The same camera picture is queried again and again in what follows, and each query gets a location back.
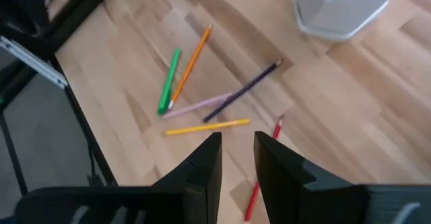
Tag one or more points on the yellow pencil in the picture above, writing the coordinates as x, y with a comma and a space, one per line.
208, 126

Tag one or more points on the silver aluminium bracket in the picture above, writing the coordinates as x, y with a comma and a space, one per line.
33, 62

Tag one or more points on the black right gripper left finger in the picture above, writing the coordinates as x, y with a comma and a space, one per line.
134, 204

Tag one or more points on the green pen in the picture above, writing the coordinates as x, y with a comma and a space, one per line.
168, 82

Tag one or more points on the orange pencil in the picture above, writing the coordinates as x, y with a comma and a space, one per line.
190, 66

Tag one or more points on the red pencil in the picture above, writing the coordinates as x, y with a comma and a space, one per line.
252, 202

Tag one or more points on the light pink pen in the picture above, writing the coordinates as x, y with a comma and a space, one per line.
198, 105

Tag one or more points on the dark purple pencil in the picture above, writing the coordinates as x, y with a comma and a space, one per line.
242, 91

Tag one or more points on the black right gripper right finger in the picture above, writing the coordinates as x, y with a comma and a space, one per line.
303, 197

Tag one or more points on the white hexagonal plant pot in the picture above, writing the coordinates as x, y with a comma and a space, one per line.
336, 12

